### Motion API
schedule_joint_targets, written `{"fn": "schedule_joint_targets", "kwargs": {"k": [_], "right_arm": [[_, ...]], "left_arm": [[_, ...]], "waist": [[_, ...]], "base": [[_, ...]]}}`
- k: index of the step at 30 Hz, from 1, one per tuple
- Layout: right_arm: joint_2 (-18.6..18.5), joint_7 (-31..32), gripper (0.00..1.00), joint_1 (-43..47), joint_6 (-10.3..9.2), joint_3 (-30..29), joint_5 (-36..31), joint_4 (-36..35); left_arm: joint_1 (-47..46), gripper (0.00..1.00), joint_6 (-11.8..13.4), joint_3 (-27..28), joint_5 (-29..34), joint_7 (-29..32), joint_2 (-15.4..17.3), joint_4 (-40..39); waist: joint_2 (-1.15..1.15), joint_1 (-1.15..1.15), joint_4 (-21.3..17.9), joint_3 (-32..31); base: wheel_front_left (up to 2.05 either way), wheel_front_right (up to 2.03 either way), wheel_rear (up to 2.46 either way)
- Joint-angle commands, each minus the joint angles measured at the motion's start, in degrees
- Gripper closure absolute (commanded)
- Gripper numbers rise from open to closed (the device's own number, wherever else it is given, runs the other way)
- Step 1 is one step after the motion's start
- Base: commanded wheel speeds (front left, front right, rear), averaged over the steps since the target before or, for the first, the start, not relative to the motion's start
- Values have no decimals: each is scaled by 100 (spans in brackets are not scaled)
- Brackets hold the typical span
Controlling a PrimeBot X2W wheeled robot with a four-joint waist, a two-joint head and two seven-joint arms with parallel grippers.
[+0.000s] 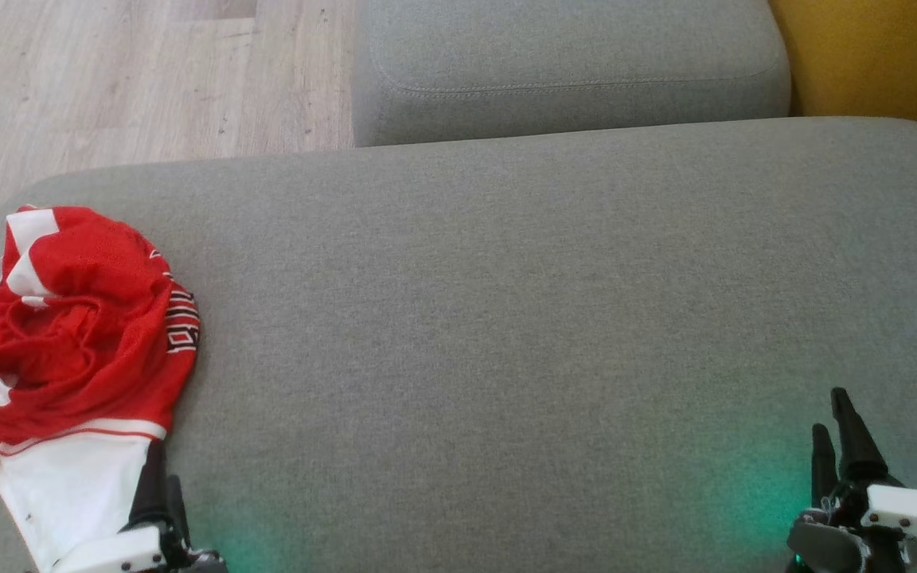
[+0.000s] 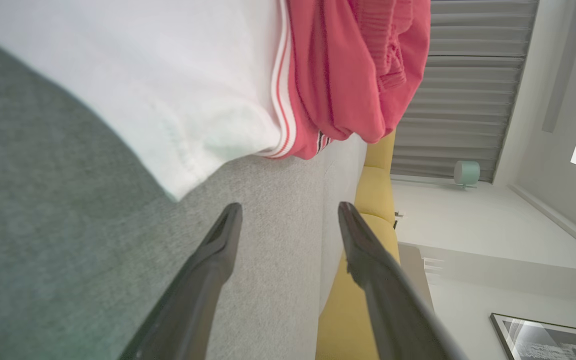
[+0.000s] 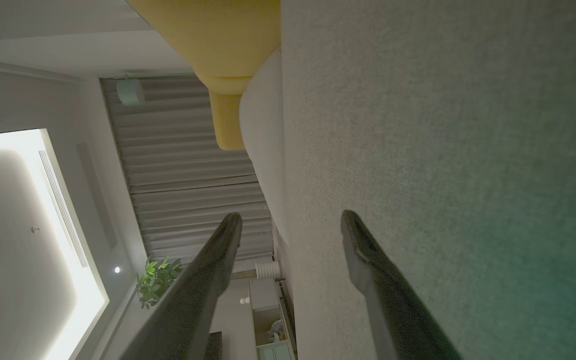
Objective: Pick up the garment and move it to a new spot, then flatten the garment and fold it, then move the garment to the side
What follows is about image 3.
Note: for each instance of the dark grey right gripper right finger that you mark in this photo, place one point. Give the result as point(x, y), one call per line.
point(393, 310)

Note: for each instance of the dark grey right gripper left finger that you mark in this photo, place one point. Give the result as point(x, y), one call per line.
point(193, 300)

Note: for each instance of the green potted plant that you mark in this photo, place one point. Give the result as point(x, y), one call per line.
point(155, 282)

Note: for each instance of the black flat TV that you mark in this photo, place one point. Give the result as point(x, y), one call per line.
point(213, 346)

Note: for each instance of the mint and white TV cabinet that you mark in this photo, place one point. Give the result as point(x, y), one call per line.
point(265, 300)

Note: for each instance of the white ribbed vase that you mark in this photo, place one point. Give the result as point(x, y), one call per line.
point(267, 270)

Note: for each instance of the grey plush toy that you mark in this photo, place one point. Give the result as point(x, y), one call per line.
point(276, 327)

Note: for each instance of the grey pleated curtain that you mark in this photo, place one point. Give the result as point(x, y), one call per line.
point(178, 165)

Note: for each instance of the grey recessed ceiling slot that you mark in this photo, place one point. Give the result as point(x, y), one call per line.
point(95, 195)

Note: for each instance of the long white ceiling air vent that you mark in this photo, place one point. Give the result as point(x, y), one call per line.
point(63, 207)

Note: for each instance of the yellow sofa armrest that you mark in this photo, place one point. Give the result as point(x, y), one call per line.
point(228, 120)

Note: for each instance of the grey sofa seat cushion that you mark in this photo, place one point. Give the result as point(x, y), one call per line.
point(263, 130)

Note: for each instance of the yellow sofa backrest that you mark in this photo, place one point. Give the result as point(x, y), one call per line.
point(213, 35)

